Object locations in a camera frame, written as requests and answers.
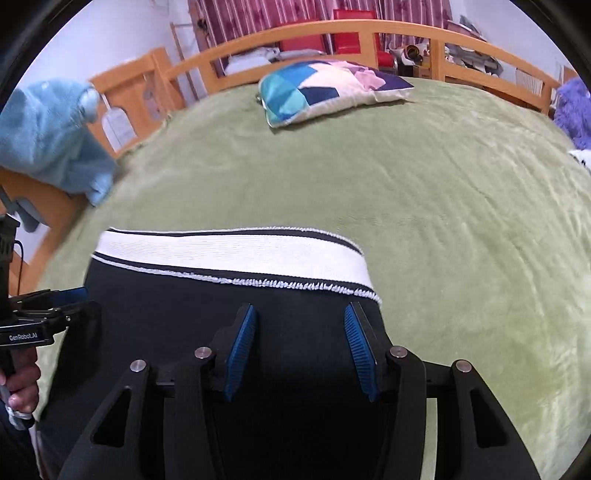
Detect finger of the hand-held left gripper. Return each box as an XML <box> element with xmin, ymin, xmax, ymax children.
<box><xmin>10</xmin><ymin>287</ymin><xmax>89</xmax><ymax>311</ymax></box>
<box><xmin>14</xmin><ymin>301</ymin><xmax>103</xmax><ymax>343</ymax></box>

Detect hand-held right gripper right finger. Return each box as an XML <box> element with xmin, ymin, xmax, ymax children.
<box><xmin>344</xmin><ymin>302</ymin><xmax>542</xmax><ymax>480</ymax></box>

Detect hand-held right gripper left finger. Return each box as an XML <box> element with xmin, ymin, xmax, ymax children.
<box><xmin>58</xmin><ymin>303</ymin><xmax>258</xmax><ymax>480</ymax></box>

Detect black pants with white stripe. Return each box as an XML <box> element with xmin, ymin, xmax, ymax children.
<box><xmin>37</xmin><ymin>226</ymin><xmax>384</xmax><ymax>480</ymax></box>

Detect person's left hand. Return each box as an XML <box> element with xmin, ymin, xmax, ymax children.
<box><xmin>0</xmin><ymin>350</ymin><xmax>42</xmax><ymax>422</ymax></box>

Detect grey padded object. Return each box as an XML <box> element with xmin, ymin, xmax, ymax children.
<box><xmin>0</xmin><ymin>185</ymin><xmax>43</xmax><ymax>234</ymax></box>

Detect light blue plush cloth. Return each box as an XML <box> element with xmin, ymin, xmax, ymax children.
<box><xmin>0</xmin><ymin>78</ymin><xmax>119</xmax><ymax>207</ymax></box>

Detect green fleece blanket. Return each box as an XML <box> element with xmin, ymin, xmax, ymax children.
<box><xmin>34</xmin><ymin>76</ymin><xmax>591</xmax><ymax>480</ymax></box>

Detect geometric patterned pillow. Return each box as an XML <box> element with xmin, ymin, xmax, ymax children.
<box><xmin>257</xmin><ymin>60</ymin><xmax>415</xmax><ymax>128</ymax></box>

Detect white dotted cloth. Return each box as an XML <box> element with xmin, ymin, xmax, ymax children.
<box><xmin>568</xmin><ymin>148</ymin><xmax>591</xmax><ymax>174</ymax></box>

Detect red chair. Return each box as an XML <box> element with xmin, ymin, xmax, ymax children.
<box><xmin>278</xmin><ymin>21</ymin><xmax>327</xmax><ymax>54</ymax></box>
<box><xmin>332</xmin><ymin>9</ymin><xmax>394</xmax><ymax>70</ymax></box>

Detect purple plush toy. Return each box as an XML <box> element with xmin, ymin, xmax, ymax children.
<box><xmin>552</xmin><ymin>76</ymin><xmax>591</xmax><ymax>151</ymax></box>

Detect striped maroon curtain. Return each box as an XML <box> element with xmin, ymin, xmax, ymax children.
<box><xmin>198</xmin><ymin>0</ymin><xmax>453</xmax><ymax>77</ymax></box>

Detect black cable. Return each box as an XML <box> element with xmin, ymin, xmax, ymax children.
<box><xmin>13</xmin><ymin>239</ymin><xmax>27</xmax><ymax>296</ymax></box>

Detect wooden bed frame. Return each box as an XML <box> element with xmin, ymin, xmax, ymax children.
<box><xmin>0</xmin><ymin>18</ymin><xmax>581</xmax><ymax>296</ymax></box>

